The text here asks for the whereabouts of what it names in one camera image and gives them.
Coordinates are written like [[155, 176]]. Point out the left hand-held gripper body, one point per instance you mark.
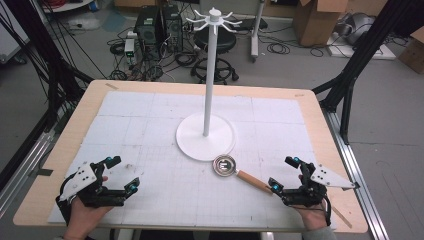
[[83, 180]]

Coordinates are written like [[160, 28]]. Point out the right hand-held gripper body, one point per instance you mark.
[[328, 178]]

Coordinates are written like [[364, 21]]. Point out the person's left hand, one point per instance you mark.
[[83, 218]]

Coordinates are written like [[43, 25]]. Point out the person's right hand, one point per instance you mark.
[[313, 216]]

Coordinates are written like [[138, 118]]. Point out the white gridded mat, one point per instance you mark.
[[166, 200]]

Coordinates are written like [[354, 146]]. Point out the thin wooden stick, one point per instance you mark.
[[341, 217]]

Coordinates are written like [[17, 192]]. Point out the black tape strip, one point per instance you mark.
[[41, 172]]

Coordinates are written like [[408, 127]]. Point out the small grey electronic box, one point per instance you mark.
[[129, 50]]

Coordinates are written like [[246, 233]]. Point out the white hook stand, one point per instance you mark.
[[207, 83]]

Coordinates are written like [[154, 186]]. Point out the white-legged desk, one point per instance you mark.
[[256, 33]]

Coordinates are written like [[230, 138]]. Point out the black computer tower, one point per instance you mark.
[[172, 28], [146, 26]]

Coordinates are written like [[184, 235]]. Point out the open cardboard box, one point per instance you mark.
[[316, 23]]

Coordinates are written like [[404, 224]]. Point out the black round stool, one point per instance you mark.
[[215, 41]]

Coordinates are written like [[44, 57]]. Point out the grey rounded device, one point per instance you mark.
[[356, 28]]

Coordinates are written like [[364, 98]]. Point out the small cardboard box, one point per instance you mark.
[[413, 53]]

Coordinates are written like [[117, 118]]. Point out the aluminium rail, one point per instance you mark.
[[356, 173], [26, 166]]

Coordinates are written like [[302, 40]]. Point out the black metal frame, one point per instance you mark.
[[350, 76], [53, 66]]

